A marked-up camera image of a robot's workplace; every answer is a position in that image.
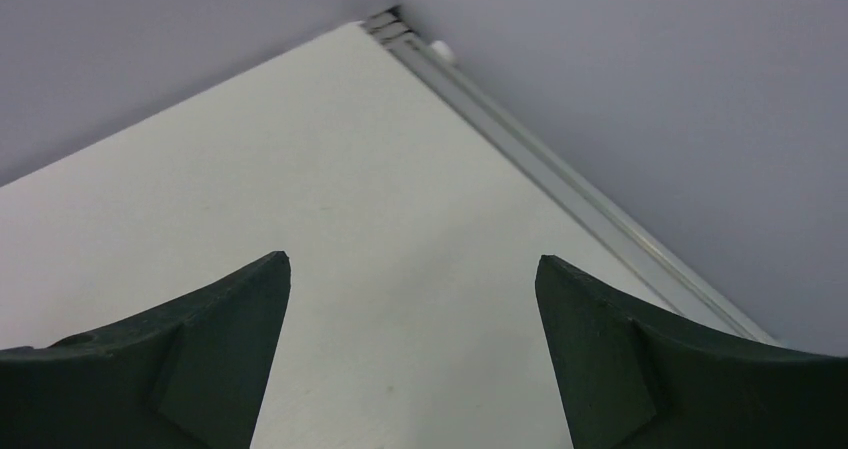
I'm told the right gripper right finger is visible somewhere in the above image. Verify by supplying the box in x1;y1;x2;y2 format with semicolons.
535;255;847;448

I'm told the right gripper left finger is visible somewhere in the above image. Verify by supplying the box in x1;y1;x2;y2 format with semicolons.
1;251;291;448

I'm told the aluminium rail frame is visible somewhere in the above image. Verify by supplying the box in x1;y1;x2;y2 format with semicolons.
360;11;778;345

